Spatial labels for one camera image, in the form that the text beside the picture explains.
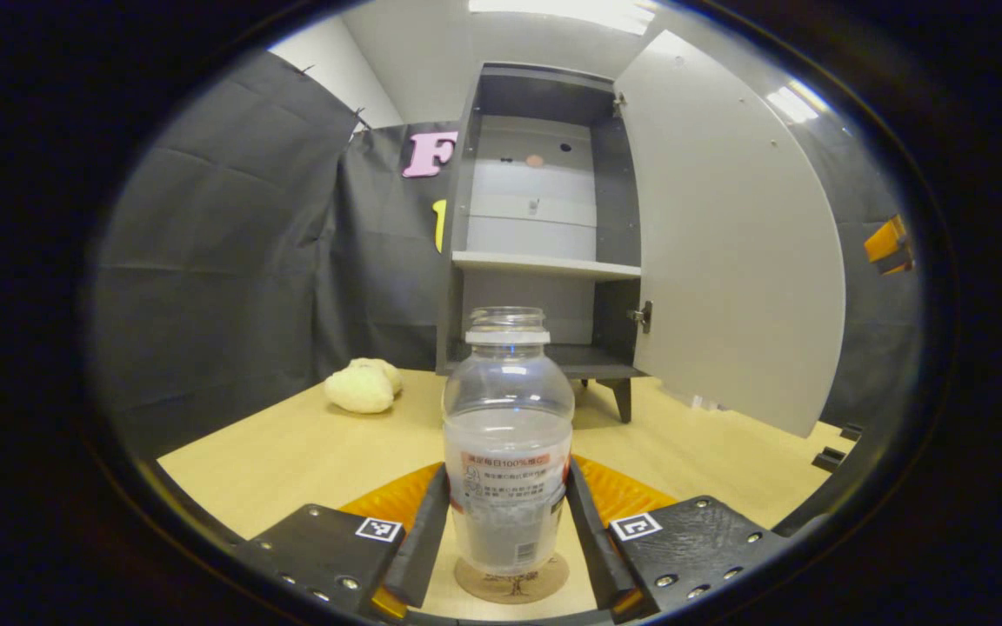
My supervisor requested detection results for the grey cabinet door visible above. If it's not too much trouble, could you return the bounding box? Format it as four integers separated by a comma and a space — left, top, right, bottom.
612, 29, 847, 438

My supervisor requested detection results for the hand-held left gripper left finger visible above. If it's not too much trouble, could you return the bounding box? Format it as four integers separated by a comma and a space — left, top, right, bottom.
240, 463, 451, 620

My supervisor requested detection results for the white cabinet shelf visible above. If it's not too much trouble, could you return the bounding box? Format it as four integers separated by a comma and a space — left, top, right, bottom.
451, 250, 643, 281

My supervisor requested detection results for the black backdrop cloth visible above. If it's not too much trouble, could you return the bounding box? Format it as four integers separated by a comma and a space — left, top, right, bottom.
88, 48, 928, 453

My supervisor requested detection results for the ceiling light panel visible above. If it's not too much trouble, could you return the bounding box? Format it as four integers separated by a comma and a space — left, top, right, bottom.
466, 0, 660, 37
765, 78, 831, 125

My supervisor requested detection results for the dark grey cabinet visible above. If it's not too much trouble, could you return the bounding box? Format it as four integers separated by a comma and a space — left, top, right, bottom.
434, 61, 654, 424

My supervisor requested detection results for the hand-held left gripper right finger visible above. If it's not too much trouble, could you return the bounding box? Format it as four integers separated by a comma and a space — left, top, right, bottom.
565, 456, 789, 620

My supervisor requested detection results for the cream plush toy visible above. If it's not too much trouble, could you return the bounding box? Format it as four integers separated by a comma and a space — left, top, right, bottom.
323, 357, 404, 415

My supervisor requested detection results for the clear plastic bottle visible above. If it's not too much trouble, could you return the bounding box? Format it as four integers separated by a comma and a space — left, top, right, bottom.
442, 306, 576, 577

